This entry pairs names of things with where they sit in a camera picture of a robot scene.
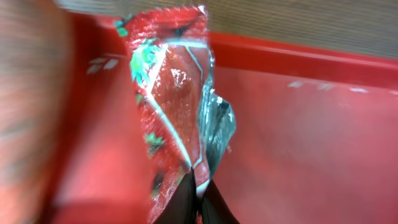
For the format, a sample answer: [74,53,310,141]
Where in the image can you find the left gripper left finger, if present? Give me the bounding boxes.
[154,169,197,224]

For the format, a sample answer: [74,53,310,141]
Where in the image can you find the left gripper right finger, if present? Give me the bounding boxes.
[199,180,239,224]

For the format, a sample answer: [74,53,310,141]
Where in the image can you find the red snack wrapper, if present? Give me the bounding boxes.
[114,5,236,223]

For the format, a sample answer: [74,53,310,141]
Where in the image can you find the orange carrot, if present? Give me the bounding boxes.
[1,0,74,223]

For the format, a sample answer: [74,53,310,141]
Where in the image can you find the red serving tray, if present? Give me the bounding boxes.
[50,12,397,223]

